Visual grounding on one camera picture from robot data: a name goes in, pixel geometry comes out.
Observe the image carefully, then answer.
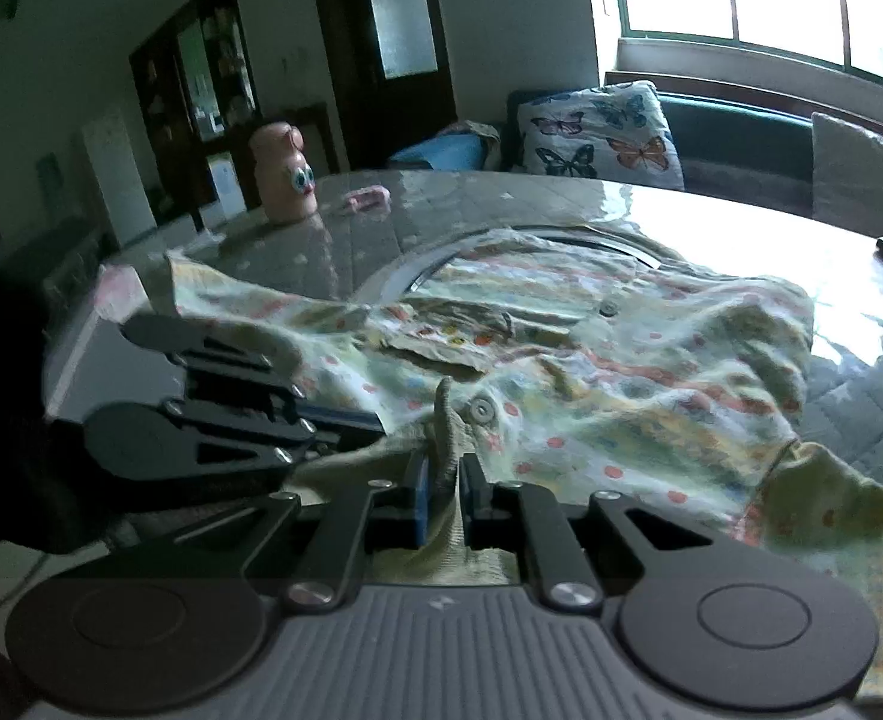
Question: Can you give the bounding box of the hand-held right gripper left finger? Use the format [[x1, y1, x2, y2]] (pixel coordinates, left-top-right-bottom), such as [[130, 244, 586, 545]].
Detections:
[[133, 456, 431, 610]]

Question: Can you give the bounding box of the dark wooden display cabinet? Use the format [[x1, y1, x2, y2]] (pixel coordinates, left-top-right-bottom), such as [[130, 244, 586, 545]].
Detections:
[[130, 0, 262, 230]]

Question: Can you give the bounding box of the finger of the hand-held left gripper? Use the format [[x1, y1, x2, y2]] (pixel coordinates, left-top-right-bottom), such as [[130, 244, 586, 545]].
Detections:
[[165, 397, 387, 497], [122, 313, 382, 427]]

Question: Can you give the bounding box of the white pillow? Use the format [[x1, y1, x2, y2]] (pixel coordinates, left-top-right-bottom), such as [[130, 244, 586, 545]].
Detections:
[[811, 112, 883, 248]]

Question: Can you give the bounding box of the blue cloth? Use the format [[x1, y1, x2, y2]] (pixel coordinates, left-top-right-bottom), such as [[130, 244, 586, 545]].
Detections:
[[388, 133, 487, 173]]

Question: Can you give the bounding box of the dark wooden door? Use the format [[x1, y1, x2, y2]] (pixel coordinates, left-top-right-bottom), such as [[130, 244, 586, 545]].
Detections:
[[306, 0, 457, 173]]

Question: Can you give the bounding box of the pink toy with googly eyes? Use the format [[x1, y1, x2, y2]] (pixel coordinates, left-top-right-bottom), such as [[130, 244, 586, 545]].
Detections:
[[250, 121, 321, 224]]

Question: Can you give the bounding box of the round metal-rimmed table inset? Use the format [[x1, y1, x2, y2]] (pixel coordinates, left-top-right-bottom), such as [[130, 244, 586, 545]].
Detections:
[[355, 225, 671, 308]]

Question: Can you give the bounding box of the butterfly print pillow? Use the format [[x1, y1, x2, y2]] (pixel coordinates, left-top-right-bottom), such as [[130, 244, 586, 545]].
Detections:
[[516, 80, 686, 192]]

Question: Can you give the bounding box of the teal sofa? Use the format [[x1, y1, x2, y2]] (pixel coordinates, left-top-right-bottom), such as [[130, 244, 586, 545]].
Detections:
[[505, 86, 818, 215]]

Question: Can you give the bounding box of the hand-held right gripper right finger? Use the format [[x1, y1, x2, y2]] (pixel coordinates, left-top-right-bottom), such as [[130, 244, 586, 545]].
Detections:
[[460, 454, 740, 610]]

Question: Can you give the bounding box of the small pink object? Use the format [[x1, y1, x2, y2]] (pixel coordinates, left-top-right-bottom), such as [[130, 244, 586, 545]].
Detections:
[[342, 186, 391, 212]]

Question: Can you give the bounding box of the dark wooden chair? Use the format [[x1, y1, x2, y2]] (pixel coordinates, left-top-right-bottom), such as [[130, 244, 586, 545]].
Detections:
[[291, 101, 346, 177]]

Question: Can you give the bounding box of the white refrigerator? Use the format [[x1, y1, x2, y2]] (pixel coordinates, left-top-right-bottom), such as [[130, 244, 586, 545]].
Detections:
[[81, 105, 161, 241]]

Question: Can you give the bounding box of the patterned pastel baby garment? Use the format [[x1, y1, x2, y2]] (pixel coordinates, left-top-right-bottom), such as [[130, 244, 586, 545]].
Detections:
[[163, 229, 883, 706]]

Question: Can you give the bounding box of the beige crumpled cloth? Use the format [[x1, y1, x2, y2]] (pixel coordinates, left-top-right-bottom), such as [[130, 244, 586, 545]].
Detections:
[[441, 120, 504, 166]]

